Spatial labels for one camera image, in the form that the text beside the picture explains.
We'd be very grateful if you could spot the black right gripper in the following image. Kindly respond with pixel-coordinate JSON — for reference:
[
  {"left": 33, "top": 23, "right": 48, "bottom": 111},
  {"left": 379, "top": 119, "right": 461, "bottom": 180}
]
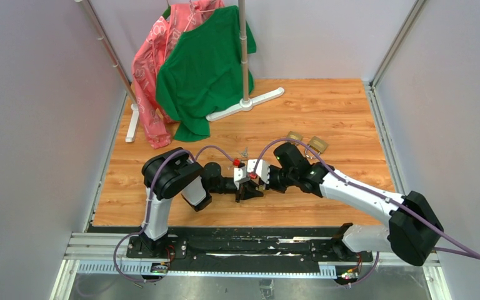
[{"left": 259, "top": 164, "right": 298, "bottom": 194}]

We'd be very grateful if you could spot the silver key bunch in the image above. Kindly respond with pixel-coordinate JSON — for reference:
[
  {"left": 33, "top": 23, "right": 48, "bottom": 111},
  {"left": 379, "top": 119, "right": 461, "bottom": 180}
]
[{"left": 239, "top": 147, "right": 249, "bottom": 159}]

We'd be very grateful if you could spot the brass padlock with steel shackle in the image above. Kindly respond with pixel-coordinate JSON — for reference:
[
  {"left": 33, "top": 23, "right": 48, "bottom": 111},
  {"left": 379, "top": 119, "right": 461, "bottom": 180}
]
[{"left": 304, "top": 136, "right": 329, "bottom": 159}]

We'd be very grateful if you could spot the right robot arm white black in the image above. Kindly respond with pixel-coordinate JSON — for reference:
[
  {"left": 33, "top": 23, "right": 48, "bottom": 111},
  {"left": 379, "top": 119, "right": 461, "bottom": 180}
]
[{"left": 250, "top": 139, "right": 444, "bottom": 266}]

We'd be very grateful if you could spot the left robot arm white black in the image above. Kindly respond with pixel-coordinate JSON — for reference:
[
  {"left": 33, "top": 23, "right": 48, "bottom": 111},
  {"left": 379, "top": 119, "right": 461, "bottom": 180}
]
[{"left": 139, "top": 147, "right": 270, "bottom": 258}]

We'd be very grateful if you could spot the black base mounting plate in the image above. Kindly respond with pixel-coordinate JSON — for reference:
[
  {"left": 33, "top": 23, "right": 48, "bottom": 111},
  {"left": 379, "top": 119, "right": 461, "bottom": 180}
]
[{"left": 126, "top": 223, "right": 375, "bottom": 279}]

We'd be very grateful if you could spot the white clothes rack stand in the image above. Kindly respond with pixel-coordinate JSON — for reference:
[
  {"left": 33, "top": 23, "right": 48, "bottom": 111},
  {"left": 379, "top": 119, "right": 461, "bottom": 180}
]
[{"left": 77, "top": 1, "right": 284, "bottom": 143}]

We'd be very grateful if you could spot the green t-shirt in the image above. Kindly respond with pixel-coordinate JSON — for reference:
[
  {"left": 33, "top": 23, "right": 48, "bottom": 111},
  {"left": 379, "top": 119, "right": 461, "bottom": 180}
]
[{"left": 156, "top": 6, "right": 243, "bottom": 142}]

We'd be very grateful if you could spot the pink patterned garment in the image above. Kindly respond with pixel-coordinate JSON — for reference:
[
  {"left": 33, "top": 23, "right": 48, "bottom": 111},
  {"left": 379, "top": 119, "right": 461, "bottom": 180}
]
[{"left": 132, "top": 1, "right": 224, "bottom": 149}]

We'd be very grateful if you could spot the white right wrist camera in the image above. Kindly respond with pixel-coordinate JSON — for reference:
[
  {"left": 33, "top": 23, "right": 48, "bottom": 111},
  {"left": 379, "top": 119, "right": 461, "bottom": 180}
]
[{"left": 246, "top": 159, "right": 270, "bottom": 184}]

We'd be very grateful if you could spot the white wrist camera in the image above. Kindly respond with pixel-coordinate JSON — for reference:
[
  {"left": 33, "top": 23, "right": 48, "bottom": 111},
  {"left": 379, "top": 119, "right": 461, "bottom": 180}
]
[
  {"left": 233, "top": 162, "right": 251, "bottom": 184},
  {"left": 246, "top": 159, "right": 270, "bottom": 184}
]

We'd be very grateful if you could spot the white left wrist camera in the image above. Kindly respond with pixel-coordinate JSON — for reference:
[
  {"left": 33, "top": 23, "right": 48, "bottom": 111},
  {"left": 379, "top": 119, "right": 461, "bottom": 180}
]
[{"left": 233, "top": 162, "right": 251, "bottom": 184}]

